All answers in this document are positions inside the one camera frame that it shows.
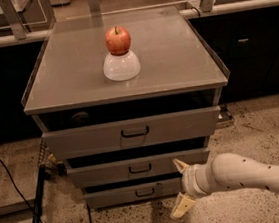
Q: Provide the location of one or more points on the grey top drawer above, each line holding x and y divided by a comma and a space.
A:
127, 134

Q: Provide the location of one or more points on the grey metal drawer cabinet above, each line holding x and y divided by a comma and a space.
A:
123, 81

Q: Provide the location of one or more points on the white upturned bowl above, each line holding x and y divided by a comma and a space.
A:
122, 67

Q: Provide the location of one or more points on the black metal bar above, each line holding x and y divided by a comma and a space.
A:
37, 206

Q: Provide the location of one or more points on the grey drawer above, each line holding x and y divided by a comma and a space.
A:
136, 163
127, 134
132, 191

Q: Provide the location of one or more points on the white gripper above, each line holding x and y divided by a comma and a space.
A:
189, 180

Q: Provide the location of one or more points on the red apple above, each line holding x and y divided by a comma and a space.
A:
118, 40

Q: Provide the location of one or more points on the grey bottom drawer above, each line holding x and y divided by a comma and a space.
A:
132, 191

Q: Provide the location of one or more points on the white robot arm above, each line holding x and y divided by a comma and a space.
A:
226, 172

